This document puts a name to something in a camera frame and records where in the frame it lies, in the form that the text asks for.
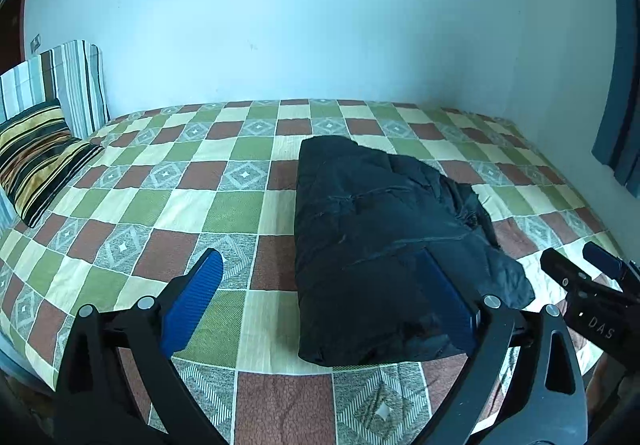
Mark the blue curtain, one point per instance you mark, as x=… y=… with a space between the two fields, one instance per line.
x=622 y=100

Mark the checkered bedspread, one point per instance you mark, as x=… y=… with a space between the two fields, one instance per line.
x=165 y=195

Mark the striped padded headboard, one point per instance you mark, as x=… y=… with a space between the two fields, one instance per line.
x=75 y=80

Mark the striped yellow black pillow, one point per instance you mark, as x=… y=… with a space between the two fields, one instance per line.
x=37 y=155

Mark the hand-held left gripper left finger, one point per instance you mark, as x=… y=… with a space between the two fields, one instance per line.
x=192 y=305

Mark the brown wooden door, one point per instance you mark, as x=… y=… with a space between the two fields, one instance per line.
x=12 y=25

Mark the wall light switch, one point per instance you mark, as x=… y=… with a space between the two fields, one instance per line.
x=36 y=43

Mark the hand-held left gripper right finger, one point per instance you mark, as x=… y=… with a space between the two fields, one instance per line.
x=452 y=300

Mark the black puffer jacket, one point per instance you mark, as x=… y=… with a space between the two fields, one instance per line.
x=380 y=235

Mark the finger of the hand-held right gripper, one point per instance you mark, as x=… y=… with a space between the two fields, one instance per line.
x=562 y=270
x=602 y=257

